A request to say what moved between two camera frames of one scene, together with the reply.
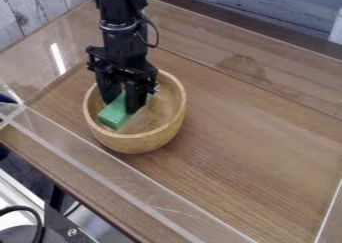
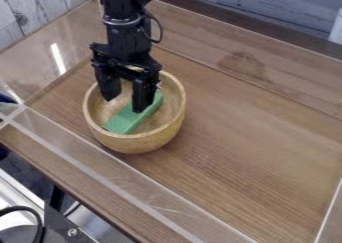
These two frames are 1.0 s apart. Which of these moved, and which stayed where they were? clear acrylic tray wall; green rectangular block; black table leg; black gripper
Moved: green rectangular block
Stayed: black gripper; clear acrylic tray wall; black table leg
